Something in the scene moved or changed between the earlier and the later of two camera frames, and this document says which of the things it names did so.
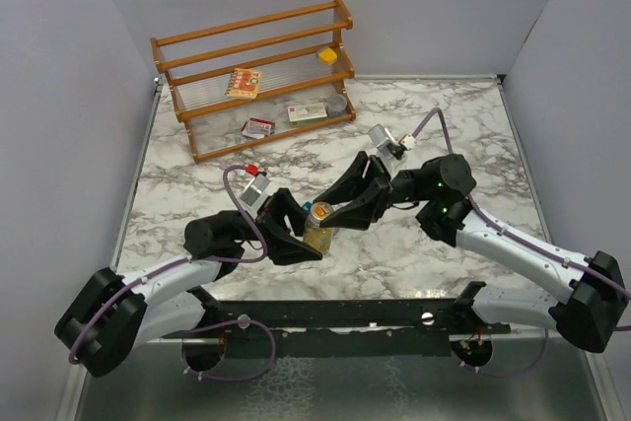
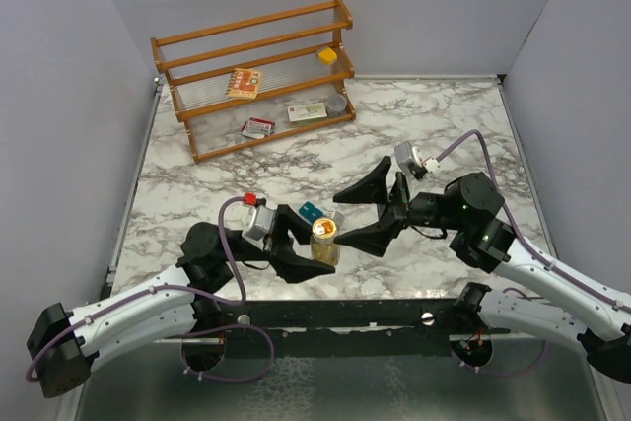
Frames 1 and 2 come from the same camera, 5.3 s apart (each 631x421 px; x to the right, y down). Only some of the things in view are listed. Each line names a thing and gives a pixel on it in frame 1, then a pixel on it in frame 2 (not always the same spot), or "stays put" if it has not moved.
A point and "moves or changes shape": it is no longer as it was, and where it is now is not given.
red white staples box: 257,128 stays put
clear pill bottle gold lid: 318,237 moves or changes shape
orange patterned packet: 244,83 stays put
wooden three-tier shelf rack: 261,80 stays put
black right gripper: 368,208 → 376,236
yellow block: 327,56 stays put
